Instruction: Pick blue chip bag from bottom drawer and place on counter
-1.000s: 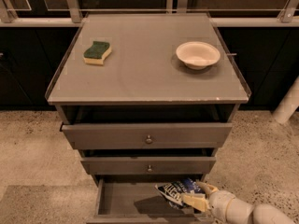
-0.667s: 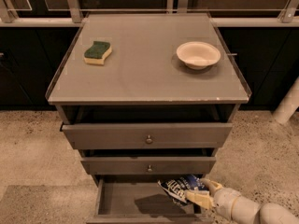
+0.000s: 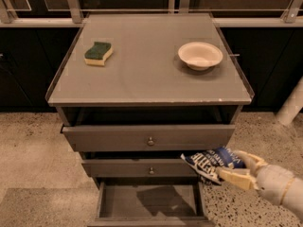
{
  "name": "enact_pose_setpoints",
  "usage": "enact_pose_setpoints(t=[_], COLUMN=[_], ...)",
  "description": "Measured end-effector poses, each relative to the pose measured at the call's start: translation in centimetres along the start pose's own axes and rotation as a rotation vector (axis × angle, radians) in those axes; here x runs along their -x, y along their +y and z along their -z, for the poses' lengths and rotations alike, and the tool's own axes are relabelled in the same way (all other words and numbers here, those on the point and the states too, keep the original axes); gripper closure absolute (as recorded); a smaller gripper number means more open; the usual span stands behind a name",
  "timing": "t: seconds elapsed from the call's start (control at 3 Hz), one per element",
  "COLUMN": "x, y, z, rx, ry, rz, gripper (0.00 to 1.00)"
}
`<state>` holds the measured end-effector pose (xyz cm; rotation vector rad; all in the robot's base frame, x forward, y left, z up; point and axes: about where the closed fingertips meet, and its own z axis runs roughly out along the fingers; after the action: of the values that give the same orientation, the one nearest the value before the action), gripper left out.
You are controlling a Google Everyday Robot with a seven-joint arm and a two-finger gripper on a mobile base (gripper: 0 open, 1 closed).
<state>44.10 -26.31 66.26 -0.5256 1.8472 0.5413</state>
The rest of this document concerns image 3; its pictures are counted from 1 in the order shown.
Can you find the green yellow sponge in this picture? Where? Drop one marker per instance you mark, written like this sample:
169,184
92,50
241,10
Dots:
98,53

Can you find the grey top drawer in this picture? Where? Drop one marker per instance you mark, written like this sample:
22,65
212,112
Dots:
135,137

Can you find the round drawer knob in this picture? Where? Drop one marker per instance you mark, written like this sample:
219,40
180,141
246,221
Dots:
150,141
151,171

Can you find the grey drawer cabinet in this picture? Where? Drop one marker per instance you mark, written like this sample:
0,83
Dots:
144,82

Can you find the round middle drawer knob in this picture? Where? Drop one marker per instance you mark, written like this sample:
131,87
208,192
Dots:
151,171

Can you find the white paper bowl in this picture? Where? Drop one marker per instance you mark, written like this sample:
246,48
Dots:
200,56

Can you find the metal railing frame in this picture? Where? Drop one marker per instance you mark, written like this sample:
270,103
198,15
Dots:
224,13

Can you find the grey drawer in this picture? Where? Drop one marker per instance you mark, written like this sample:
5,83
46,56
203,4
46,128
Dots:
127,168
161,204
135,137

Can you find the grey bottom drawer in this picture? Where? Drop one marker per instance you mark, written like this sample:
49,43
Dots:
161,204

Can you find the round top drawer knob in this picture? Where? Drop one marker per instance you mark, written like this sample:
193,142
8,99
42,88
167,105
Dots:
150,141

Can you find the grey middle drawer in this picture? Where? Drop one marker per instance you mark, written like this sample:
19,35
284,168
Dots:
127,168

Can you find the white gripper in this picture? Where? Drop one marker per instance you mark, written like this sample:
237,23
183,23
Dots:
274,183

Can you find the blue chip bag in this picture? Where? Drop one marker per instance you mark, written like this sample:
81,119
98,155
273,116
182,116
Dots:
205,162

